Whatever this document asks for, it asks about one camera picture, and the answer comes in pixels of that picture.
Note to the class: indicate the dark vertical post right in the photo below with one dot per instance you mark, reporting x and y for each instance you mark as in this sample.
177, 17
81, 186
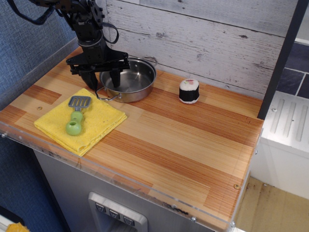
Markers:
283, 56

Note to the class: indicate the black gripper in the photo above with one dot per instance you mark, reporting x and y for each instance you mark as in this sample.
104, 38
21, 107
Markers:
98, 57

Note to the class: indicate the yellow object bottom left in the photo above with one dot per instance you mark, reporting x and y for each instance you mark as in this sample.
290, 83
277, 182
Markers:
17, 227

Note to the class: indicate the clear acrylic edge guard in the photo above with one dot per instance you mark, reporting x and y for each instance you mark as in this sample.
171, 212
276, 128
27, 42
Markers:
183, 179

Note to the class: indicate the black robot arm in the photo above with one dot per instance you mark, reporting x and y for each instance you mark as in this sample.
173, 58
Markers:
86, 19

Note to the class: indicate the yellow folded cloth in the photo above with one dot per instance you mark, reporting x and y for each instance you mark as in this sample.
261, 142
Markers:
98, 120

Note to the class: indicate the silver dispenser panel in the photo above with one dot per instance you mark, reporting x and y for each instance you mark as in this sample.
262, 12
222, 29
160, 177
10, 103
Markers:
110, 216

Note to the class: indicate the white ribbed appliance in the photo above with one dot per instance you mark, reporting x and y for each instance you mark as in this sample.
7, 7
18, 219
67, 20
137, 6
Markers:
282, 153

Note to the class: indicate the stainless steel pan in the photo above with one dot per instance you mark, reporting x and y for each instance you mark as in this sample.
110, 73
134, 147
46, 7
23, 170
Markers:
136, 83

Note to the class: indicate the green grey toy spatula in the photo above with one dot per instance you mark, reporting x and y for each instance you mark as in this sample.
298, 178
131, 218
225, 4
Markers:
74, 126

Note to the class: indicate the plush sushi roll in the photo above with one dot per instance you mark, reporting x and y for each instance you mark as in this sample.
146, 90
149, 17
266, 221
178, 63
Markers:
189, 91

